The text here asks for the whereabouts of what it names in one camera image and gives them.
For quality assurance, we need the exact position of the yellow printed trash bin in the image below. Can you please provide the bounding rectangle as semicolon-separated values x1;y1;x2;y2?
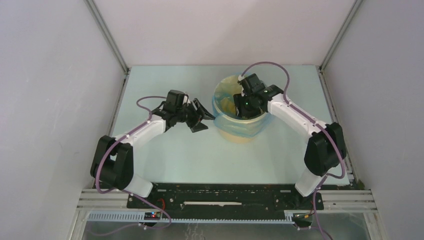
213;76;266;144

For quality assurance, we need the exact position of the small lit circuit board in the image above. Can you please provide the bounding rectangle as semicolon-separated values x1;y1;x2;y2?
143;211;162;221

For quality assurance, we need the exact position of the aluminium corner frame right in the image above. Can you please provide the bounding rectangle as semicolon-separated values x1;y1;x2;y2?
319;0;364;73

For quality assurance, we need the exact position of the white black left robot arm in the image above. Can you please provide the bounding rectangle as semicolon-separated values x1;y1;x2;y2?
90;90;215;208

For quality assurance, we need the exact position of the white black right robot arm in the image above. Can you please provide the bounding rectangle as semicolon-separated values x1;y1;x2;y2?
233;73;347;209

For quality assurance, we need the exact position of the aluminium corner frame left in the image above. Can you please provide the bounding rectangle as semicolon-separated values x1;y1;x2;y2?
84;0;131;75

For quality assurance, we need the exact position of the aluminium corner frame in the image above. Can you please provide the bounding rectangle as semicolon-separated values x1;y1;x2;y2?
84;0;131;75
319;0;364;73

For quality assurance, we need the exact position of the blue plastic trash bag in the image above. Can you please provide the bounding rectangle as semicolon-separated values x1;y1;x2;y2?
211;72;276;138

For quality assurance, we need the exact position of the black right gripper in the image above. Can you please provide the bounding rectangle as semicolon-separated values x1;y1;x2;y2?
233;93;262;121

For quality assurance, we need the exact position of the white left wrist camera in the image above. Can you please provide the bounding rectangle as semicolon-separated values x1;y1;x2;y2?
183;94;190;105

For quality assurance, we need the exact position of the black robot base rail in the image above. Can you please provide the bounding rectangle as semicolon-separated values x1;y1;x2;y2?
146;183;324;221

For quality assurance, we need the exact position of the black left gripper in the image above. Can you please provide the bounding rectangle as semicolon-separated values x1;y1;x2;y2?
175;99;216;133

